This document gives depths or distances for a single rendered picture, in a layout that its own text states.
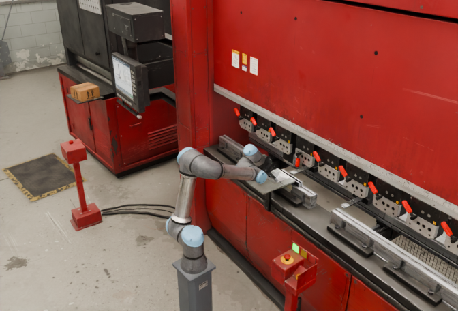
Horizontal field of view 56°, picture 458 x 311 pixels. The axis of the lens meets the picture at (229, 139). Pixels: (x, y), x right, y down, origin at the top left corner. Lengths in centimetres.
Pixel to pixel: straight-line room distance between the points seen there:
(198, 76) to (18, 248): 217
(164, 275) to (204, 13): 202
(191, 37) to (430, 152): 181
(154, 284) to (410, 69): 245
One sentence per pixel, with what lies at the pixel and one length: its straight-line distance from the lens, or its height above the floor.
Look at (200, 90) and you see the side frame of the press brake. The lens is 330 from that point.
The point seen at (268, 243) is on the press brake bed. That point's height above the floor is 50.
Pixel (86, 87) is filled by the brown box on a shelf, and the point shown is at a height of 110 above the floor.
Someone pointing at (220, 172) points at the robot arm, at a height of 133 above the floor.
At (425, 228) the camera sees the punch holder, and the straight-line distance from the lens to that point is 225.
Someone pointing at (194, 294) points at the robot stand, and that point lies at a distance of 255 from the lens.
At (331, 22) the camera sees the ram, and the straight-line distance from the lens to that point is 232.
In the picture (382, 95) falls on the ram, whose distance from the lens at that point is 217.
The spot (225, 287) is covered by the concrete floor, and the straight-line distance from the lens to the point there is 350.
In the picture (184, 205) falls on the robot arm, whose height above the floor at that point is 111.
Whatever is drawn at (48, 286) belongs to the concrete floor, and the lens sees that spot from 378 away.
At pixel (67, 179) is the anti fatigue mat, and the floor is 2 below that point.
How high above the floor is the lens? 247
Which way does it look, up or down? 26 degrees down
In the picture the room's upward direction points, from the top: straight up
